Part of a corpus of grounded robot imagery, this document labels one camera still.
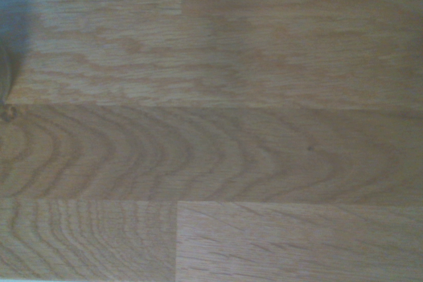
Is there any dark rounded object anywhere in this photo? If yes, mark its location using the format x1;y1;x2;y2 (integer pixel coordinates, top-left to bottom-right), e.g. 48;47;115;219
0;42;17;122

